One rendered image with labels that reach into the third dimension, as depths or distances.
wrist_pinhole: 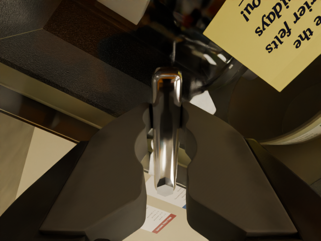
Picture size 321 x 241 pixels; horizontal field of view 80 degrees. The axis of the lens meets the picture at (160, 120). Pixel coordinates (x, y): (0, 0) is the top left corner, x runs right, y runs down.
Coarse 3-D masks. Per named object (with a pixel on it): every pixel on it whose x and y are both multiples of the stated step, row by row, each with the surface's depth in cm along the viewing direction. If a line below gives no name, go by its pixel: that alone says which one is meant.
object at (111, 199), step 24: (120, 120) 10; (144, 120) 10; (96, 144) 8; (120, 144) 8; (144, 144) 9; (96, 168) 7; (120, 168) 7; (72, 192) 6; (96, 192) 6; (120, 192) 6; (144, 192) 7; (48, 216) 5; (72, 216) 5; (96, 216) 5; (120, 216) 6; (144, 216) 7; (120, 240) 6
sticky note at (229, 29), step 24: (240, 0) 12; (264, 0) 12; (288, 0) 12; (312, 0) 12; (216, 24) 12; (240, 24) 12; (264, 24) 12; (288, 24) 12; (312, 24) 12; (240, 48) 13; (264, 48) 13; (288, 48) 13; (312, 48) 13; (264, 72) 14; (288, 72) 14
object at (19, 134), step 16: (0, 112) 42; (0, 128) 45; (16, 128) 54; (32, 128) 66; (0, 144) 49; (16, 144) 59; (0, 160) 54; (16, 160) 66; (0, 176) 60; (16, 176) 75; (0, 192) 66; (16, 192) 87; (0, 208) 76
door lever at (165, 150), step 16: (160, 80) 9; (176, 80) 9; (160, 96) 10; (176, 96) 10; (160, 112) 10; (176, 112) 10; (160, 128) 11; (176, 128) 11; (160, 144) 12; (176, 144) 12; (160, 160) 12; (176, 160) 12; (160, 176) 13; (176, 176) 14; (160, 192) 13
